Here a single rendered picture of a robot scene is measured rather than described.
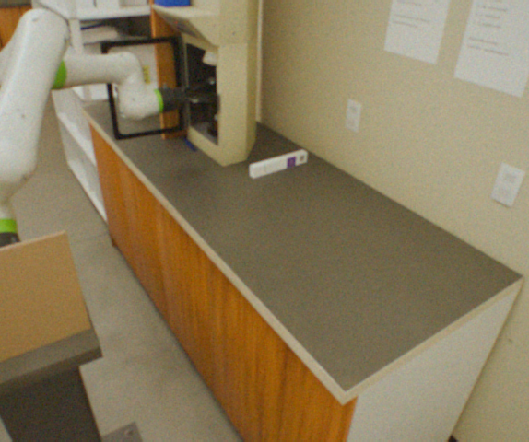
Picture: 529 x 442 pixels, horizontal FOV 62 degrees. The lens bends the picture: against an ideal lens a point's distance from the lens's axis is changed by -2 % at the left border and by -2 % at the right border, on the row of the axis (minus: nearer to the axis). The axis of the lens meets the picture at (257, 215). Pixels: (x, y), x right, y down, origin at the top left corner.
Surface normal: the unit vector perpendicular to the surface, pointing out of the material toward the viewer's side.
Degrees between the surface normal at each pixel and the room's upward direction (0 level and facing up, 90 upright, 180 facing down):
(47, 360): 0
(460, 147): 90
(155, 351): 0
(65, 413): 90
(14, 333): 90
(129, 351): 0
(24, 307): 90
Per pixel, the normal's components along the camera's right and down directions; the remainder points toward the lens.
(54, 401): 0.50, 0.48
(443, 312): 0.03, -0.84
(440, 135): -0.83, 0.29
